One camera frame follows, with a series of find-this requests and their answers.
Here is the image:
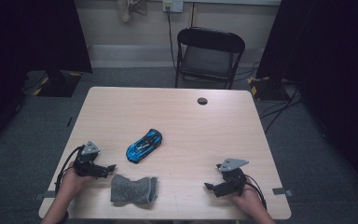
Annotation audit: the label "person's left hand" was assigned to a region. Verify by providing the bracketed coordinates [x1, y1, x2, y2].
[59, 161, 95, 201]

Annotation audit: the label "right hand-held gripper cable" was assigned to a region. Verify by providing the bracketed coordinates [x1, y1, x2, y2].
[245, 174, 268, 210]

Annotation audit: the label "white wall socket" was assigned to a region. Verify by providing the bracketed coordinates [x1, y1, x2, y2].
[162, 0, 185, 14]

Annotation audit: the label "grey tape strip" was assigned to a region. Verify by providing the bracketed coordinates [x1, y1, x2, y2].
[271, 187, 295, 198]
[34, 189, 60, 202]

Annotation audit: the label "left hand-held gripper cable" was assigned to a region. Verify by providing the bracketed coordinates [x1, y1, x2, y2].
[54, 144, 86, 194]

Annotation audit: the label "grey cloth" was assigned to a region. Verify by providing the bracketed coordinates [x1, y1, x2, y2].
[110, 174, 159, 205]

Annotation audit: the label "black stand base yellow tape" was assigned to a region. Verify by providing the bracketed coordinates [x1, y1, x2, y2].
[33, 70, 84, 98]
[247, 76, 291, 103]

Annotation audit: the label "black wall socket cable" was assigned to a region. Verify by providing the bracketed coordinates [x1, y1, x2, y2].
[166, 6, 178, 71]

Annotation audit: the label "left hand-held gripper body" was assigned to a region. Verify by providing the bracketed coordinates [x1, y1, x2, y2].
[73, 141, 110, 179]

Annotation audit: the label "black folding chair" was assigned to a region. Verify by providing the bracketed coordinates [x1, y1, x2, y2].
[174, 26, 246, 91]

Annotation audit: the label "black floor cables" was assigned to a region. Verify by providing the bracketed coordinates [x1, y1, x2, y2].
[233, 61, 303, 135]

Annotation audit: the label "person's right hand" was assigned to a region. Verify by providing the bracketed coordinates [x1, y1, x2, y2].
[230, 178, 264, 216]

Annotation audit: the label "blue toy car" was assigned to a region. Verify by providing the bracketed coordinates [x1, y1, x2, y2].
[125, 128, 163, 164]

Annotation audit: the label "black curtain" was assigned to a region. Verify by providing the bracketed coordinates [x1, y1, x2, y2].
[0, 0, 93, 157]
[255, 0, 358, 200]

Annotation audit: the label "hand-held gripper cable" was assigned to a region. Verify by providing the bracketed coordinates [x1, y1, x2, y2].
[245, 174, 268, 210]
[54, 144, 86, 194]

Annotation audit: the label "beige hanging cloth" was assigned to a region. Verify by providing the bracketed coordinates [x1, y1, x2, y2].
[115, 0, 148, 23]

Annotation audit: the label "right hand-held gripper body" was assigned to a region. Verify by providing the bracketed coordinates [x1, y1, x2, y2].
[213, 158, 250, 198]

